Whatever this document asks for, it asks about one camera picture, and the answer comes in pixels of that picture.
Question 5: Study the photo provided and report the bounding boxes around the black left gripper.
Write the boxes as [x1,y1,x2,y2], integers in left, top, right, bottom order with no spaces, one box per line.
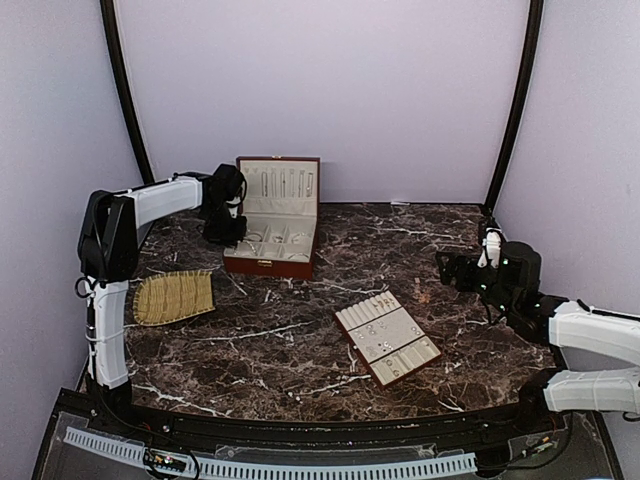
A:
[202,203,248,247]

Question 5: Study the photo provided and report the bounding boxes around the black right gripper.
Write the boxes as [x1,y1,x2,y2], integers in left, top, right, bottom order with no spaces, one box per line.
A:
[437,250,519,318]

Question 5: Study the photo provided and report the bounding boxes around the red wooden jewelry box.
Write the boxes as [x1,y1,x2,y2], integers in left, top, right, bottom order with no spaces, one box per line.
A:
[223,156,320,280]

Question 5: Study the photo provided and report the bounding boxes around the brown jewelry display tray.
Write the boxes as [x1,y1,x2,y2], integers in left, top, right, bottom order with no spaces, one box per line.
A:
[334,291,442,389]

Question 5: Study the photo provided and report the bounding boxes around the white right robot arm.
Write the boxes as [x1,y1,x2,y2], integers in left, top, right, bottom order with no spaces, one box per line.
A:
[436,242,639,434]

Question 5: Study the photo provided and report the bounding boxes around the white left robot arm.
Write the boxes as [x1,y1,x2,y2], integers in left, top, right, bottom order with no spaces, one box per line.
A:
[75,164,248,395]

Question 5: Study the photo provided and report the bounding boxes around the woven bamboo tray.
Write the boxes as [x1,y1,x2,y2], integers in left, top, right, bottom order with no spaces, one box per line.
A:
[133,270,215,327]

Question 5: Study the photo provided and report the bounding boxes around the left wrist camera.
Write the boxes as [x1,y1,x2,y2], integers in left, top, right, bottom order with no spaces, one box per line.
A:
[202,164,247,218]

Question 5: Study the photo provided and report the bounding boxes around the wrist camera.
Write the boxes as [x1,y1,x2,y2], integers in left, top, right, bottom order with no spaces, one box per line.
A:
[202,164,247,218]
[477,223,542,308]

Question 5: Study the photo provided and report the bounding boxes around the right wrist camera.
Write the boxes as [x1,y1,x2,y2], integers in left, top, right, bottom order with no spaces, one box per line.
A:
[477,223,542,308]

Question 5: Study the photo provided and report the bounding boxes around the black left frame post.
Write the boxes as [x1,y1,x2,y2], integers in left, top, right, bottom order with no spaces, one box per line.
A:
[99,0,156,185]

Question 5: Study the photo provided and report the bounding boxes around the black frame post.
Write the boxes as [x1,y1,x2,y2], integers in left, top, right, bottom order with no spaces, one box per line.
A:
[99,0,156,185]
[482,0,544,216]

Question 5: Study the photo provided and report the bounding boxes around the white slotted cable duct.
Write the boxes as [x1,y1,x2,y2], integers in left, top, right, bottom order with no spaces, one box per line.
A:
[63,427,478,479]

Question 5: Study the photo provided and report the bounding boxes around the black right frame post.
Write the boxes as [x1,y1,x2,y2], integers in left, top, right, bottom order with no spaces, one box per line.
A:
[482,0,544,216]

